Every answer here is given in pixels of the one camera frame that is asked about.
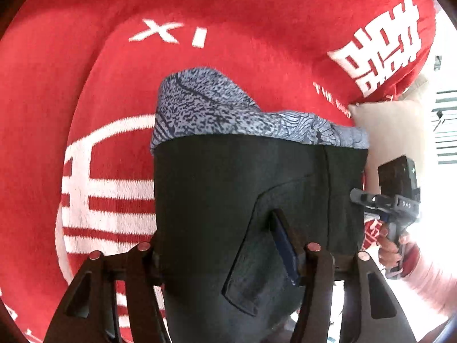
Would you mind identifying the beige pillow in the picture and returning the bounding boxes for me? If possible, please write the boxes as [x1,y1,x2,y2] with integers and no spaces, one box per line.
[349,75,438,203]

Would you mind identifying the red blanket with white characters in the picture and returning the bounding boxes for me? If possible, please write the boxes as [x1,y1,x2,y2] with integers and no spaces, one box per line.
[1,0,435,342]

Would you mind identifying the person's right hand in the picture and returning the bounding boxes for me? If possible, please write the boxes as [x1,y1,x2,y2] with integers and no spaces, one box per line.
[377,224,414,269]

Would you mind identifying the pink sleeved right forearm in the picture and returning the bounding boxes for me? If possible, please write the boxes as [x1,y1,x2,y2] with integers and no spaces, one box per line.
[401,244,456,317]

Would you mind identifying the black pants with blue lining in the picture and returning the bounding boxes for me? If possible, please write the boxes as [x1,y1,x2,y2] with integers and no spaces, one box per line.
[151,67,369,342]

